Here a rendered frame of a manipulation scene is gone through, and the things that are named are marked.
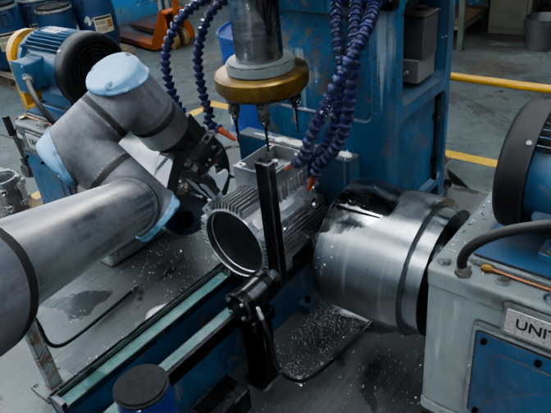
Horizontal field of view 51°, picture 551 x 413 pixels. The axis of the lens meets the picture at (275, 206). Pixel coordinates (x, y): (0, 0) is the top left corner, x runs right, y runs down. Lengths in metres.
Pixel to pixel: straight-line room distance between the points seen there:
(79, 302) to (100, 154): 0.63
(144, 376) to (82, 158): 0.40
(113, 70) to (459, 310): 0.63
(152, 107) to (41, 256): 0.49
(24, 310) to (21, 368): 0.92
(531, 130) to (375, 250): 0.31
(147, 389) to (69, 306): 0.87
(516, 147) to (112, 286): 1.04
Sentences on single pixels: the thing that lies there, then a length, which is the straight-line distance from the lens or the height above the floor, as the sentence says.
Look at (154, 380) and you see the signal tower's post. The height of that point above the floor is 1.22.
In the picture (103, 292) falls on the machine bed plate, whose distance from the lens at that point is 1.49.
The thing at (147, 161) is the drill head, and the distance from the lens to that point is 1.28.
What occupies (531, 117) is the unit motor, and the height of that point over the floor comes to 1.36.
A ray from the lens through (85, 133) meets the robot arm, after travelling 0.93.
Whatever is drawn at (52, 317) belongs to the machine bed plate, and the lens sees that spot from 1.47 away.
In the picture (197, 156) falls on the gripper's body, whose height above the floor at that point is 1.22.
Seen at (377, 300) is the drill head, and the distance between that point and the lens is 0.96.
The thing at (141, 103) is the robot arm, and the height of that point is 1.36.
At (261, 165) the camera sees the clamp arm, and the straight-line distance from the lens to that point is 0.94.
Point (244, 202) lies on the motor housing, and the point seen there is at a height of 1.10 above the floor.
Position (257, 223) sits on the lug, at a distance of 1.09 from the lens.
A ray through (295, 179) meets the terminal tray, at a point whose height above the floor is 1.10.
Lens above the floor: 1.68
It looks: 32 degrees down
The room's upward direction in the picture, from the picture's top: 7 degrees counter-clockwise
